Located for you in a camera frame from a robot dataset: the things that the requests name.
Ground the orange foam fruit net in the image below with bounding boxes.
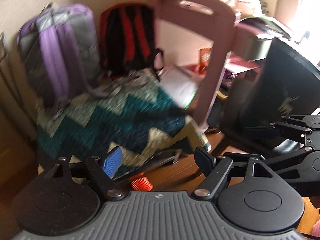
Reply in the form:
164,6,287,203
129,172,153,191

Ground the dark teal trash bin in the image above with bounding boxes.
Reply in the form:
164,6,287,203
220,38,319,158

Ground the teal and cream quilt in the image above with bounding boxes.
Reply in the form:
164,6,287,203
37,72,211,178

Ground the black desk clamp lamp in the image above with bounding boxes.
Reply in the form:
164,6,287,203
295,31,310,45

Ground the pink study desk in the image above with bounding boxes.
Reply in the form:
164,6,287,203
150,0,274,131

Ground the purple and grey backpack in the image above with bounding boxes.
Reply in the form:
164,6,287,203
17,3,109,109

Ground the red and black backpack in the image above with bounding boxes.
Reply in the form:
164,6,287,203
100,2,165,77

